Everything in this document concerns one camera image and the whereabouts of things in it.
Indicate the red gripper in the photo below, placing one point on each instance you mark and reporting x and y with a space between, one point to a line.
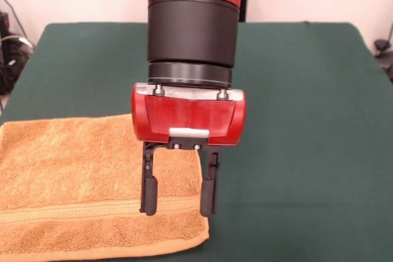
190 117

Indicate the orange terry towel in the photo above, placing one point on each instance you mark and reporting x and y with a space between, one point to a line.
76 167

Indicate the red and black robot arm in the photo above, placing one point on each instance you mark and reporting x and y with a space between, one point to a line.
193 29

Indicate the dark green table cloth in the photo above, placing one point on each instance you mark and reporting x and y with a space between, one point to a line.
307 151

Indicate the black box with red light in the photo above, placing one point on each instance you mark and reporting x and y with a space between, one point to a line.
4 22

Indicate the dark grey curved stand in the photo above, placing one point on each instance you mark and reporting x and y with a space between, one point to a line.
381 44

